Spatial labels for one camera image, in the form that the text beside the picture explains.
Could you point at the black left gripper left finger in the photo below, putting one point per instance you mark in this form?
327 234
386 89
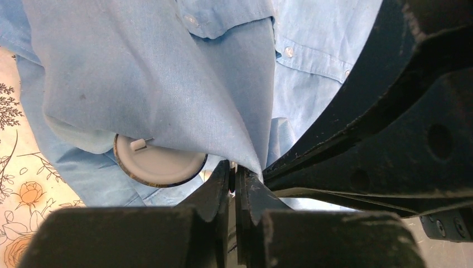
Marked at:
193 233

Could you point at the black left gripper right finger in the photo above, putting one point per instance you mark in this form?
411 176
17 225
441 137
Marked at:
271 234

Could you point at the floral patterned table mat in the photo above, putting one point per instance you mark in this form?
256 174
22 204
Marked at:
31 188

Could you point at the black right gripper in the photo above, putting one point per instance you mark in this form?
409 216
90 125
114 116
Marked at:
419 164

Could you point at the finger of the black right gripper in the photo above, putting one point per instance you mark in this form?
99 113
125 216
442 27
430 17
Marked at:
411 44

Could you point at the light blue button shirt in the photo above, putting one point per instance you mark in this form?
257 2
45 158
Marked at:
238 80

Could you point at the blue brooch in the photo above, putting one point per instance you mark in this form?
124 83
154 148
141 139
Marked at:
155 166

